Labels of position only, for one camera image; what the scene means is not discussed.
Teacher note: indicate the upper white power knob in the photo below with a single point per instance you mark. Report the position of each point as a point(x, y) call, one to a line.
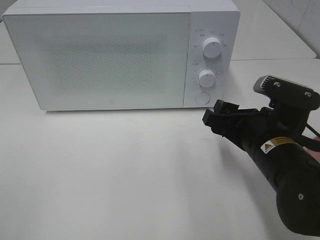
point(212, 47)

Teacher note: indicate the white microwave door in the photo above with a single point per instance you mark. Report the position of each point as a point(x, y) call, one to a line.
point(103, 61)

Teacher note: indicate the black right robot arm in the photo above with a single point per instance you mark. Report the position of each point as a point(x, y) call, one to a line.
point(290, 170)

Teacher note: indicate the pink plate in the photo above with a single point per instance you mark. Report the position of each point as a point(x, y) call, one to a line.
point(314, 154)

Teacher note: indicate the lower white timer knob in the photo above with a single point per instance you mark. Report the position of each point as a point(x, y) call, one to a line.
point(207, 78)

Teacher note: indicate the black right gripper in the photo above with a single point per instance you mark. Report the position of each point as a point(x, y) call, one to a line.
point(263, 129)

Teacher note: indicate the white microwave oven body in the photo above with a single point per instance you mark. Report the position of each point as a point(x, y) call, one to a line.
point(208, 18)

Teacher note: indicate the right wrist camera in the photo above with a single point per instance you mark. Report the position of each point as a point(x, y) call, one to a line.
point(283, 91)

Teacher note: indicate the round door release button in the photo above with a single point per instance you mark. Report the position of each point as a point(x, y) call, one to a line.
point(202, 98)

